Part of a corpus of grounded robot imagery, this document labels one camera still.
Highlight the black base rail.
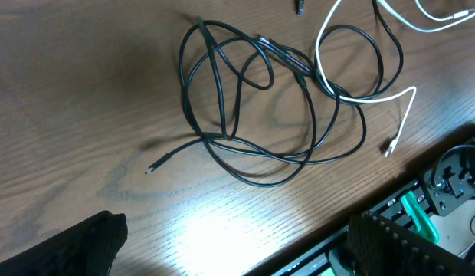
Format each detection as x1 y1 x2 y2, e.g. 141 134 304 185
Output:
271 137 475 276

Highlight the white USB cable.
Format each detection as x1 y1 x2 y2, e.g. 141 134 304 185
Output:
315 0 475 159

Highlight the black USB cable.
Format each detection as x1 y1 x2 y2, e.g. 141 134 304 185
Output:
144 0 405 188

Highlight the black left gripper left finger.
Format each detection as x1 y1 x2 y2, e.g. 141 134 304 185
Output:
0 211 128 276

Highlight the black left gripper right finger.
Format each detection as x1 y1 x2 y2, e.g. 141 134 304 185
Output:
347 211 475 276

